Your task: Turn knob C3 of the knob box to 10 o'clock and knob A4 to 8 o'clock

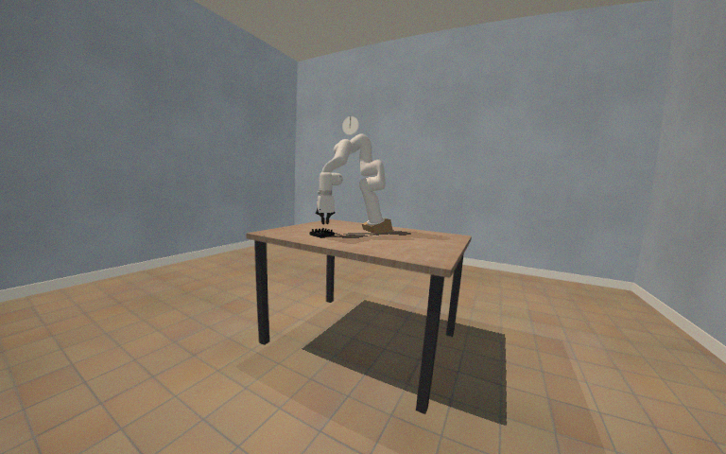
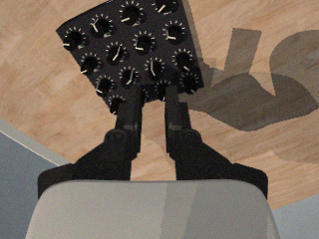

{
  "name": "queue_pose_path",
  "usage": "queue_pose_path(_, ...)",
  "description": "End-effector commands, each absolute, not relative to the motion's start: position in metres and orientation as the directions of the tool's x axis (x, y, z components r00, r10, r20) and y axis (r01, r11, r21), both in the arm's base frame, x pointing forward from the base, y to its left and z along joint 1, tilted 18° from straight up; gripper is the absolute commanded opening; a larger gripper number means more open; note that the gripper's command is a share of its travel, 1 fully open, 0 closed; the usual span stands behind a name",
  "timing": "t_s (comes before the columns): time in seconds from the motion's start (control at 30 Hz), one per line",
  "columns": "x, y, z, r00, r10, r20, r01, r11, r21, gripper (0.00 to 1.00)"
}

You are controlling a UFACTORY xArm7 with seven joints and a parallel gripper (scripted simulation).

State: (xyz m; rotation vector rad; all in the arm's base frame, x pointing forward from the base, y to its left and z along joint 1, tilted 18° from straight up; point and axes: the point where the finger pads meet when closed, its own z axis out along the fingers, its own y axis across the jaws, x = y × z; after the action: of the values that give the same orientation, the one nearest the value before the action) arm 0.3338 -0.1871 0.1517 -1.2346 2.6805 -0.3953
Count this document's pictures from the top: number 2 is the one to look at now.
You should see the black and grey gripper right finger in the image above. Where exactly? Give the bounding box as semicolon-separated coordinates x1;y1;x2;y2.
164;85;268;200

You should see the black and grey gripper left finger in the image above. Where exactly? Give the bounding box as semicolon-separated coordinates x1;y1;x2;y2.
37;85;143;201

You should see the black knob box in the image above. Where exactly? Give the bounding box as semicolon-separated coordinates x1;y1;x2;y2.
56;0;204;116

